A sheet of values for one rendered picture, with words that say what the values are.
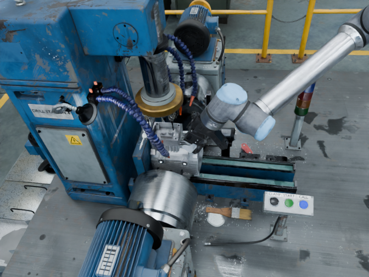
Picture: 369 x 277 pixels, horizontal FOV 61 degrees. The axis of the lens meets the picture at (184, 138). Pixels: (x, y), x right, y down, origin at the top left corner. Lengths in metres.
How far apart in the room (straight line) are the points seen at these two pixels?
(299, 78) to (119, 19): 0.67
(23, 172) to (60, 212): 0.88
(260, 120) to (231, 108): 0.10
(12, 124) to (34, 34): 2.67
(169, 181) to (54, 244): 0.65
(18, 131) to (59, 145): 2.21
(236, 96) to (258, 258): 0.68
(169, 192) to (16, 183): 1.48
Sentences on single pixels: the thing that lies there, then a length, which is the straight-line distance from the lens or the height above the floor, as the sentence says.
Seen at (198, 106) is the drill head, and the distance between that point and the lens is 1.47.
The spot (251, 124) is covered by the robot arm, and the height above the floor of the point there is 1.34.
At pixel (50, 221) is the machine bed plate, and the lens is 1.63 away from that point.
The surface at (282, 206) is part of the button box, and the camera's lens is 1.20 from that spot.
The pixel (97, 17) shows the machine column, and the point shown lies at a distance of 0.97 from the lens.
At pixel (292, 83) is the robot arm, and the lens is 1.23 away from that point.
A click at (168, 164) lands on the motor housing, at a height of 1.03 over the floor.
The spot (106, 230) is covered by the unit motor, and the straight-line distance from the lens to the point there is 0.84.
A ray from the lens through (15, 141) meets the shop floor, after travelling 3.41.
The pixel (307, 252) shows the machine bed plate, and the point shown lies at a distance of 1.43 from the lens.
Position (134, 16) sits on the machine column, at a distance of 0.93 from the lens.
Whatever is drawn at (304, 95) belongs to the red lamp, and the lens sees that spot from 1.50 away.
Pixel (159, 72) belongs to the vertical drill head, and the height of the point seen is 1.46.
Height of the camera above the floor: 2.07
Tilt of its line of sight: 46 degrees down
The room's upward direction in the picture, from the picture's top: 7 degrees counter-clockwise
